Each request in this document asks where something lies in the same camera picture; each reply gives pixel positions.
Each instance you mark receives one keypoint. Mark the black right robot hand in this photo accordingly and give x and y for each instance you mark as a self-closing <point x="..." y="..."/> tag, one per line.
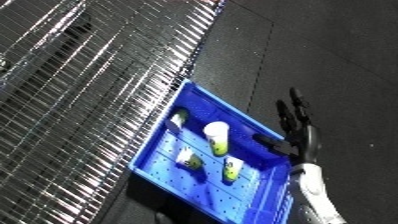
<point x="303" y="138"/>

